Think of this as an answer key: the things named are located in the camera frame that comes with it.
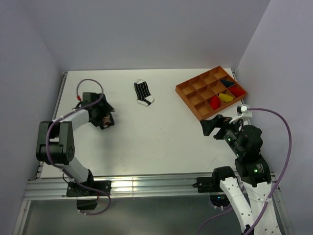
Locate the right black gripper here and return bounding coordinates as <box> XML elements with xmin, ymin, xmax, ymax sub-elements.
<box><xmin>199</xmin><ymin>113</ymin><xmax>244</xmax><ymax>156</ymax></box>

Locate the red Christmas sock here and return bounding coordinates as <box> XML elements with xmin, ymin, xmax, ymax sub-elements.
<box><xmin>209</xmin><ymin>95</ymin><xmax>221</xmax><ymax>110</ymax></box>

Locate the navy patterned sock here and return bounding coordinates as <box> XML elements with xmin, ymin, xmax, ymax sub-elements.
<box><xmin>100</xmin><ymin>113</ymin><xmax>114</xmax><ymax>130</ymax></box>

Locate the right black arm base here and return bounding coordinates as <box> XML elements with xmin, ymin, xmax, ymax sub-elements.
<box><xmin>192</xmin><ymin>177</ymin><xmax>221</xmax><ymax>193</ymax></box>

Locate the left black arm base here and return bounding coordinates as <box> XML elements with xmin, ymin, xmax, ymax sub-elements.
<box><xmin>66</xmin><ymin>180</ymin><xmax>112</xmax><ymax>215</ymax></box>

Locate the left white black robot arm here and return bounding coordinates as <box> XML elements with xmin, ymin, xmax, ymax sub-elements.
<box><xmin>36</xmin><ymin>93</ymin><xmax>114</xmax><ymax>196</ymax></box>

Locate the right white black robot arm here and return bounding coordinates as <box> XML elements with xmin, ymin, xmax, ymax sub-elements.
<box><xmin>200</xmin><ymin>115</ymin><xmax>281</xmax><ymax>235</ymax></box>

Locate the orange compartment tray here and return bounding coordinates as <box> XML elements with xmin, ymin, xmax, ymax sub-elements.
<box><xmin>176</xmin><ymin>66</ymin><xmax>247</xmax><ymax>120</ymax></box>

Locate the yellow rolled sock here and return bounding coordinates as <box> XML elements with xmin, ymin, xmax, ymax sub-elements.
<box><xmin>219</xmin><ymin>93</ymin><xmax>234</xmax><ymax>103</ymax></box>

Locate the red rolled sock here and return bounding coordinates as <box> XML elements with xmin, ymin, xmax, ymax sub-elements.
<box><xmin>228</xmin><ymin>86</ymin><xmax>246</xmax><ymax>97</ymax></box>

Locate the dark green rolled sock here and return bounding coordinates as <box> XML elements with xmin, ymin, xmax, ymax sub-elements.
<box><xmin>220</xmin><ymin>79</ymin><xmax>236</xmax><ymax>88</ymax></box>

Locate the black white striped sock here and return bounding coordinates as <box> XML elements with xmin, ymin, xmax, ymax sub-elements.
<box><xmin>134</xmin><ymin>79</ymin><xmax>155</xmax><ymax>107</ymax></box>

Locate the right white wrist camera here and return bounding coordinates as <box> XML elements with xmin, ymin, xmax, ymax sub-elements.
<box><xmin>229</xmin><ymin>104</ymin><xmax>252</xmax><ymax>123</ymax></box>

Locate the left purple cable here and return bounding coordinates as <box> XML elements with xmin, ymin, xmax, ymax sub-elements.
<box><xmin>46</xmin><ymin>79</ymin><xmax>112</xmax><ymax>216</ymax></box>

